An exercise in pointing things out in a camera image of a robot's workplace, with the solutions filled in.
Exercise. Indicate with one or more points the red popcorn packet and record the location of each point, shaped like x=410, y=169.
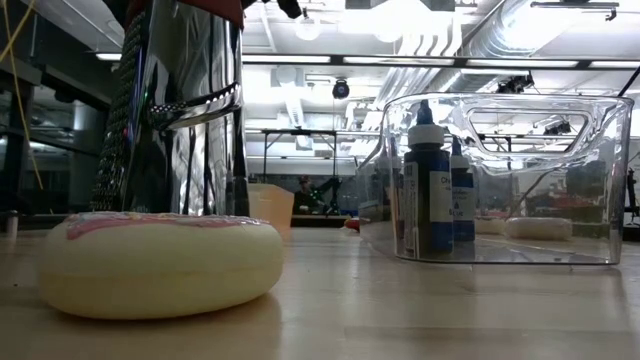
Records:
x=353, y=225

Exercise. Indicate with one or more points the black round camera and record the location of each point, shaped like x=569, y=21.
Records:
x=341, y=90

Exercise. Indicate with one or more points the silver ventilation duct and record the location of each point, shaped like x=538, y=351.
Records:
x=505, y=30

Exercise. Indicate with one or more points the clear plastic bin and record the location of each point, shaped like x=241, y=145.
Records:
x=550, y=257

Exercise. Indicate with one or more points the pink sprinkled donut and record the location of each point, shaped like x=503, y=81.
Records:
x=160, y=270

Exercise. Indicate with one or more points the black hanging fixture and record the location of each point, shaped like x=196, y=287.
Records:
x=515, y=85

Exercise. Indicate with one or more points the person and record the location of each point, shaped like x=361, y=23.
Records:
x=303, y=195

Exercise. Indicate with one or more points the black frame stand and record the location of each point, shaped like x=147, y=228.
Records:
x=300, y=132

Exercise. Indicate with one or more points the small white cylinder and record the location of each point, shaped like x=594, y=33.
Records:
x=12, y=225

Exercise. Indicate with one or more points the black aluminium table frame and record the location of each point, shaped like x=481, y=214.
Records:
x=320, y=221

